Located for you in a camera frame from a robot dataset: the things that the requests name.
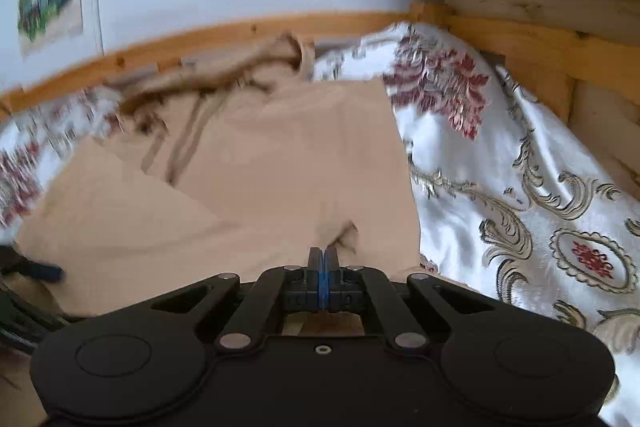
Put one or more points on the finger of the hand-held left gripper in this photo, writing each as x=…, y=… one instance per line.
x=45, y=272

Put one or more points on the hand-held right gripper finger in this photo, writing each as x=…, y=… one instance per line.
x=319, y=287
x=331, y=287

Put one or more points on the beige pants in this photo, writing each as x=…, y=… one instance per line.
x=280, y=167

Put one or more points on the white floral bedspread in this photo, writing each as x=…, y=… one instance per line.
x=500, y=207

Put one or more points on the wooden bed frame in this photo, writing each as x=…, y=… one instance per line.
x=525, y=37

